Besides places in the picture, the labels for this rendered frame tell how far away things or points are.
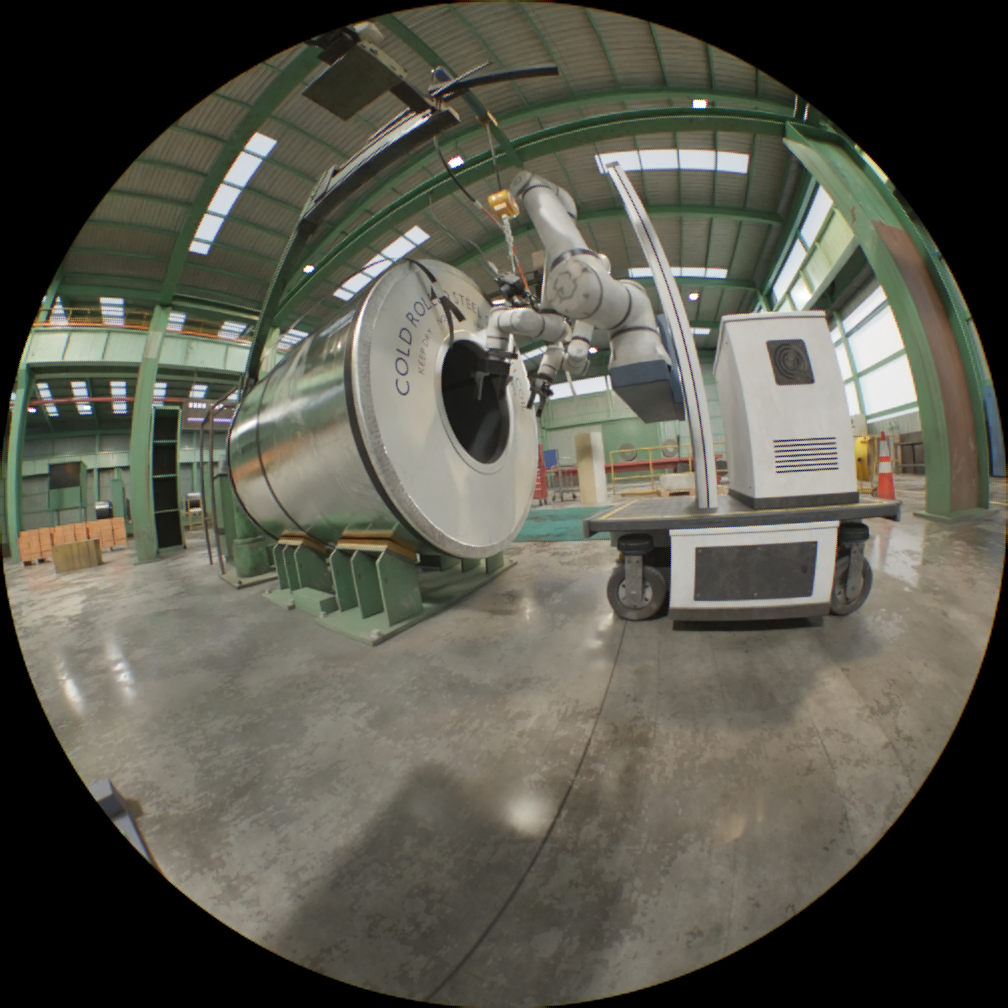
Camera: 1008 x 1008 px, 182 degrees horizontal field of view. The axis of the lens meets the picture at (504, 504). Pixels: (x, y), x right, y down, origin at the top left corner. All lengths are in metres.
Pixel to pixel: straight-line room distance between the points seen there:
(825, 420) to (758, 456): 0.23
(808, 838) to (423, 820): 0.50
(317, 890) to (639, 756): 0.49
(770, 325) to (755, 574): 0.65
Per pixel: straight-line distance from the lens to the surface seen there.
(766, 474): 0.90
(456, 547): 1.00
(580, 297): 0.81
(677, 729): 0.62
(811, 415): 0.95
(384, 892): 0.48
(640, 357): 0.87
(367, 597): 1.18
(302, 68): 3.52
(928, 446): 3.15
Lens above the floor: 0.43
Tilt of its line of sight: 3 degrees down
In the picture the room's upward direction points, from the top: 5 degrees counter-clockwise
